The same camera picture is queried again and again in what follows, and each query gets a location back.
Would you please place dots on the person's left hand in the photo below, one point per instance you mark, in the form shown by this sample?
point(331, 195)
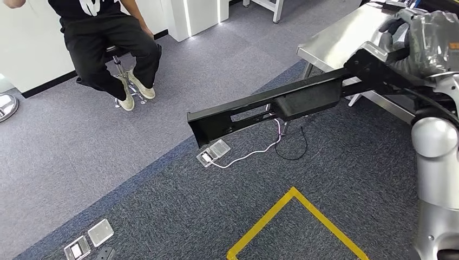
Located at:
point(148, 32)

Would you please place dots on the long black plastic part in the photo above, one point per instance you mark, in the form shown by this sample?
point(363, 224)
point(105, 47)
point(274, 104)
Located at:
point(308, 100)

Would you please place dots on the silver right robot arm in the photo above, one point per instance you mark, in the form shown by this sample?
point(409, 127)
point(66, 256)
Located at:
point(437, 172)

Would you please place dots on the person's left forearm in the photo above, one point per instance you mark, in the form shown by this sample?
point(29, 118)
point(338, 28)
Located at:
point(134, 14)

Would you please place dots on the person's right forearm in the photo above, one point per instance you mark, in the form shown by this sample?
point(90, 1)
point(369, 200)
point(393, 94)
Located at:
point(12, 3)

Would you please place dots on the stainless steel workbench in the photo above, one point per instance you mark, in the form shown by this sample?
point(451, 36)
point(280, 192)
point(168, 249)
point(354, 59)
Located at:
point(333, 43)

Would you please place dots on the chrome stool with black seat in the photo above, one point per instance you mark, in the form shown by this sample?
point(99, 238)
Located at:
point(120, 64)

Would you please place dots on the person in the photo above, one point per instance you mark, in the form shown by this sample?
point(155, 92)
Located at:
point(100, 43)

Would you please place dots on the white column with light strips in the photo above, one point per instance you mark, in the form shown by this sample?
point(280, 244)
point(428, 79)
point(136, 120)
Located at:
point(200, 18)

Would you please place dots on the white table leg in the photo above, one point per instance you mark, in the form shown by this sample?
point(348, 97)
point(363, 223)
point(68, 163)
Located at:
point(278, 10)

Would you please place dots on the clear square floor cover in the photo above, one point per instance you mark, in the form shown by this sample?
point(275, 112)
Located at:
point(101, 233)
point(220, 148)

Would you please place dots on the clear floor socket box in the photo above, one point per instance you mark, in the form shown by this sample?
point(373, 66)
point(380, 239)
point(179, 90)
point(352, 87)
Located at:
point(77, 249)
point(206, 159)

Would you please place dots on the chrome barrier stanchion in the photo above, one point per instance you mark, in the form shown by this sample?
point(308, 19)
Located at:
point(7, 106)

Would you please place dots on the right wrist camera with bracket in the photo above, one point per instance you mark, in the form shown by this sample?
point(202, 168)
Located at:
point(373, 71)

